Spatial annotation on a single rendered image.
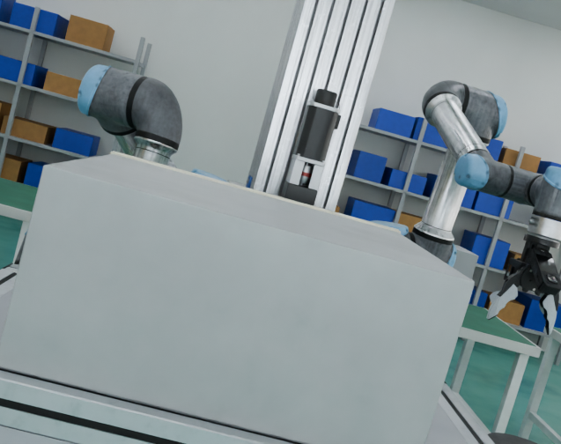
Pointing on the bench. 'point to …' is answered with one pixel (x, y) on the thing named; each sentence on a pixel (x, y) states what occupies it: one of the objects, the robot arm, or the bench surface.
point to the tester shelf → (33, 409)
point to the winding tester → (231, 305)
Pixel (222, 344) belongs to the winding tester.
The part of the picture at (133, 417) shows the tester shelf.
